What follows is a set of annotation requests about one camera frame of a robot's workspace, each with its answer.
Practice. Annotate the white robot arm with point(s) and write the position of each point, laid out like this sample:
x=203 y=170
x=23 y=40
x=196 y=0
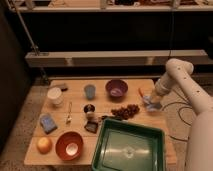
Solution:
x=199 y=156

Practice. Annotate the purple bowl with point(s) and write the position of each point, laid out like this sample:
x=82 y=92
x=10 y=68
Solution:
x=116 y=88

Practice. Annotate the blue cup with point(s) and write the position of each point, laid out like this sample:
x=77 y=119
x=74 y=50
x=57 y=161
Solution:
x=90 y=91

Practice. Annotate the small dark metal cup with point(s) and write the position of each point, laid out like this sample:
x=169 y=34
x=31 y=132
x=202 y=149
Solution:
x=89 y=108

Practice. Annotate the orange carrot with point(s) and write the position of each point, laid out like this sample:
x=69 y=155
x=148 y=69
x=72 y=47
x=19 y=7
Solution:
x=141 y=92

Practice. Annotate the bunch of dark grapes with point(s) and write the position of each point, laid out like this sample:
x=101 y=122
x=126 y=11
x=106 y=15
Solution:
x=126 y=112

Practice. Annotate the small dark square item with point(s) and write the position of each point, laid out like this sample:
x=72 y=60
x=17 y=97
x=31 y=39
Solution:
x=91 y=126

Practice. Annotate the white cup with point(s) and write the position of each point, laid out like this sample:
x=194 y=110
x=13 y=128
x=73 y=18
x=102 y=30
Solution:
x=55 y=96

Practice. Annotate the green plastic tray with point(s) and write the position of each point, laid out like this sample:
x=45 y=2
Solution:
x=124 y=146

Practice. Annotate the wooden table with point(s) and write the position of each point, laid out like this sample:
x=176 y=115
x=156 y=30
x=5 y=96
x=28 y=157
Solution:
x=103 y=104

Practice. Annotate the red bowl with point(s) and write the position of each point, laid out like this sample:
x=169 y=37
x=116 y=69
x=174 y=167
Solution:
x=69 y=146

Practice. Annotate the blue sponge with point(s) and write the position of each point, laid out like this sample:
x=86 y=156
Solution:
x=47 y=123

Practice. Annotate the white metal shelf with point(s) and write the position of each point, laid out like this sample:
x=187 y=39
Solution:
x=93 y=33

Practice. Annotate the orange fruit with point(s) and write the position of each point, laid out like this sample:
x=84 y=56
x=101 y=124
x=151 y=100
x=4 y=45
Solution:
x=44 y=145

